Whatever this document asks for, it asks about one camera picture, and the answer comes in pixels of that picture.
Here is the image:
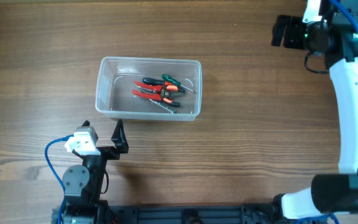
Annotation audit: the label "clear plastic container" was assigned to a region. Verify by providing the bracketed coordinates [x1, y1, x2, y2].
[95, 57, 203, 121]

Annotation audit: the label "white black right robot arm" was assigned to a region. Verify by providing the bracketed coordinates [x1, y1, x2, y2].
[268, 0, 358, 223]

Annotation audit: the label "black red handled screwdriver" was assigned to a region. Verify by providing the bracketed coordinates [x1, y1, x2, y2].
[142, 77, 169, 85]

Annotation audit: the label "green handled screwdriver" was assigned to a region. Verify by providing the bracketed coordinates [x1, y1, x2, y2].
[162, 74, 196, 93]

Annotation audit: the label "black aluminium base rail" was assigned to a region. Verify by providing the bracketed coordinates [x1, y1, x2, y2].
[52, 202, 327, 224]

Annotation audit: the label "red handled snips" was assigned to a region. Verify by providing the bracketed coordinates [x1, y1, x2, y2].
[132, 81, 170, 101]

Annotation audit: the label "orange black needle-nose pliers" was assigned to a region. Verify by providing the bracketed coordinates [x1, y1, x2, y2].
[135, 84, 186, 108]

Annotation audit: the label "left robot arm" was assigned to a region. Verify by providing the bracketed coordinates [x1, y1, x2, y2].
[45, 120, 129, 224]

